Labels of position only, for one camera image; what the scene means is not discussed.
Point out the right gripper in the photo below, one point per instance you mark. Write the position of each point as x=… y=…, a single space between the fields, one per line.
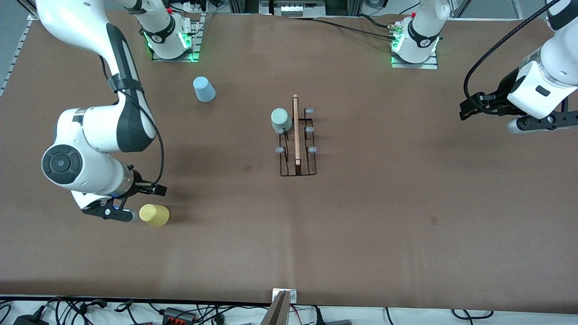
x=139 y=184

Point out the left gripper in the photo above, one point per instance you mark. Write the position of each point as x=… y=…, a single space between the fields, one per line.
x=505 y=90

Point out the yellow plastic cup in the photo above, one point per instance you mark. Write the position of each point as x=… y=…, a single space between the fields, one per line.
x=154 y=215

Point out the pale green plastic cup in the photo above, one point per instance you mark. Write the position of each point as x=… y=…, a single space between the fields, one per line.
x=281 y=119

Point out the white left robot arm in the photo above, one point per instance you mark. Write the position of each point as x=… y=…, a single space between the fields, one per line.
x=424 y=27

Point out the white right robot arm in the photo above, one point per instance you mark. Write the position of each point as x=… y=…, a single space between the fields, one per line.
x=72 y=27

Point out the light blue plastic cup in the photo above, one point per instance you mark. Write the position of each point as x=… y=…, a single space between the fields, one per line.
x=204 y=90

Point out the orange black connector block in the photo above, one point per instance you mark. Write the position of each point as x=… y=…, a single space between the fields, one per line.
x=178 y=315

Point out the large paper table cover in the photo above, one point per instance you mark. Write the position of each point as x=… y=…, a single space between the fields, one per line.
x=316 y=225

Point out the aluminium profile bar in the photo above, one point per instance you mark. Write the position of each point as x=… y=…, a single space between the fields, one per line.
x=277 y=313

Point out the black power adapter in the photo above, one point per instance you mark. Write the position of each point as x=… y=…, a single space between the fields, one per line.
x=29 y=320

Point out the white electronics box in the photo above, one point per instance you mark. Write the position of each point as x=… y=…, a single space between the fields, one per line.
x=291 y=9

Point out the black plug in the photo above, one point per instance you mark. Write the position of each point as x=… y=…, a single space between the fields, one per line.
x=334 y=322

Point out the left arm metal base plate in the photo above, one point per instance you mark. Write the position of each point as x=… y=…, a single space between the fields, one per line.
x=415 y=66

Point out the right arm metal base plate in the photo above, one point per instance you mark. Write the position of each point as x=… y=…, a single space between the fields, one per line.
x=197 y=36

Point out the white metal bracket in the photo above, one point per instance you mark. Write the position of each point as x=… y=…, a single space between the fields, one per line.
x=293 y=295

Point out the perforated aluminium rail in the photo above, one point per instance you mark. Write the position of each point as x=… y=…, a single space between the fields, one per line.
x=16 y=54

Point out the metal corner bracket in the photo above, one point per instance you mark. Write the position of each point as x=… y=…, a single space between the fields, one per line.
x=32 y=17

